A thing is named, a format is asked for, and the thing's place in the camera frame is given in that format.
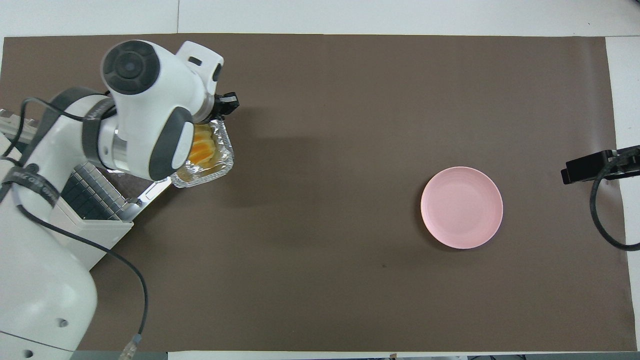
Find golden bread loaf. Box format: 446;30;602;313
187;124;218;168

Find cream toaster oven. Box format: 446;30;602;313
0;107;134;273

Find metal oven rack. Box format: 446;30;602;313
60;162;127;222

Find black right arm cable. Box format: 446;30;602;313
589;159;640;252

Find glass oven door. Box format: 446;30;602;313
105;169;173;223

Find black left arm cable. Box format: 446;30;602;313
0;97;149;360

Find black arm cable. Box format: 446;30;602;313
0;97;149;360
589;159;640;252

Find brown table mat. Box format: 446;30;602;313
0;34;638;352

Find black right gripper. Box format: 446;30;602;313
561;145;640;185

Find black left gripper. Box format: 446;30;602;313
209;92;240;121

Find aluminium foil tray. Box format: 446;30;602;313
170;116;236;189

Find pink round plate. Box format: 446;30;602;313
420;166;504;250

